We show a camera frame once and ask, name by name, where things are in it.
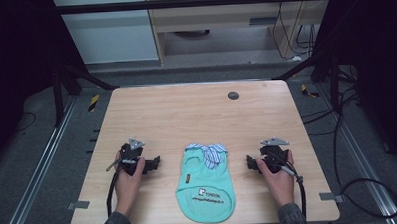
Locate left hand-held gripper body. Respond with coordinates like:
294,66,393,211
104,136,148,178

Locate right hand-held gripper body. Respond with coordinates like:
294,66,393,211
258,136,292,175

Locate person's left hand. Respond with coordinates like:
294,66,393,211
113,149,148,218

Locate person's right hand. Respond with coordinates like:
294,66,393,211
255,150,297,210

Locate teal pet shirt striped collar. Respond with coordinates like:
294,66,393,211
173,141,237,224

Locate yellow black striped tape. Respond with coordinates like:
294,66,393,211
301,83,320,99
87,93,101,113

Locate black metal stand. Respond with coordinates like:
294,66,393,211
50,58,121,129
271,50,358,117

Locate white cabinet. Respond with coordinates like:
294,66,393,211
52,0,161,67

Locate light wooden desk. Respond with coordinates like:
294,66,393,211
144,0,333,67

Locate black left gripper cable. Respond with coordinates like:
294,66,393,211
104,168,124,218

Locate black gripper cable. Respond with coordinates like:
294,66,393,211
104,168,124,218
275,152,308,220

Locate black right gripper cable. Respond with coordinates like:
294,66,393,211
275,152,308,220

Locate grey metal table bracket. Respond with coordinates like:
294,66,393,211
318,191,345,205
66,200,91,212

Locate aluminium floor rail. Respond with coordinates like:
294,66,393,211
314,79,397,224
0,95,83,224

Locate black floor cable loop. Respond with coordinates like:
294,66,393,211
329,84,397,221

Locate black hanging cables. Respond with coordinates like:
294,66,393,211
270,1,319,61

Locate black metal frame bar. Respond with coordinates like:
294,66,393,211
54,0,334,16

